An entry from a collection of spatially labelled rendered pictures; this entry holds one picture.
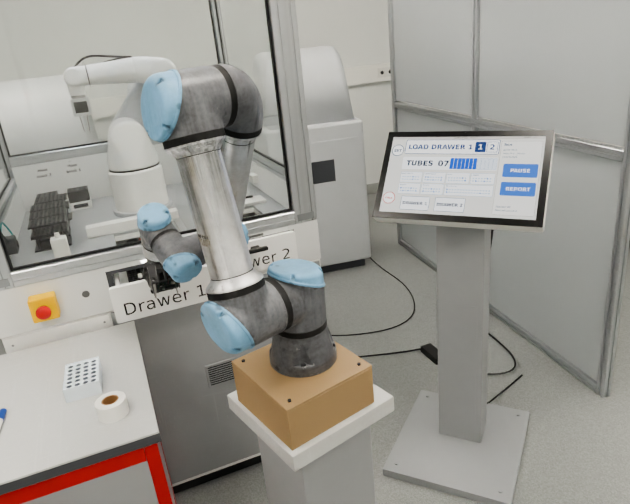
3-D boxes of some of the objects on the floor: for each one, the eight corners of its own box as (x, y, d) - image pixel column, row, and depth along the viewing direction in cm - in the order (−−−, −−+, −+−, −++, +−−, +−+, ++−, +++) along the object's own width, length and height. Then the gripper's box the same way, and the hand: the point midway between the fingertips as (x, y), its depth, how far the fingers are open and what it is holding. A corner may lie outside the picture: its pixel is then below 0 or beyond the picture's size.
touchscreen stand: (510, 511, 183) (525, 222, 145) (382, 475, 203) (365, 213, 165) (529, 417, 224) (544, 173, 186) (421, 395, 244) (414, 170, 205)
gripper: (140, 272, 133) (149, 314, 151) (185, 261, 137) (189, 304, 154) (133, 244, 138) (143, 289, 155) (177, 235, 141) (182, 279, 159)
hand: (163, 286), depth 155 cm, fingers closed on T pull, 3 cm apart
